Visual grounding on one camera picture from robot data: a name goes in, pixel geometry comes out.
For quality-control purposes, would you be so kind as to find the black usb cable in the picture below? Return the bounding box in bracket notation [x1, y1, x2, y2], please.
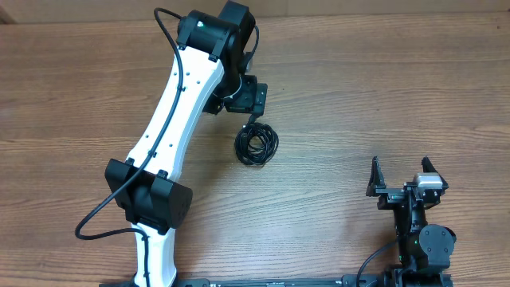
[233, 114, 280, 167]

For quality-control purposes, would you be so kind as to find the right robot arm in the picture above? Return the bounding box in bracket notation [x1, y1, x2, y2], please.
[356, 157, 457, 286]

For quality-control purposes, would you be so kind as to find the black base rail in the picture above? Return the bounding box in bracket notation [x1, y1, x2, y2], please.
[99, 273, 453, 287]

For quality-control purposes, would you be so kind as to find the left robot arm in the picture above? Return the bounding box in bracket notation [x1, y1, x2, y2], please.
[104, 1, 268, 286]

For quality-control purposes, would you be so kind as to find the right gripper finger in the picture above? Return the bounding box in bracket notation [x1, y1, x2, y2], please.
[366, 156, 386, 197]
[422, 156, 449, 190]

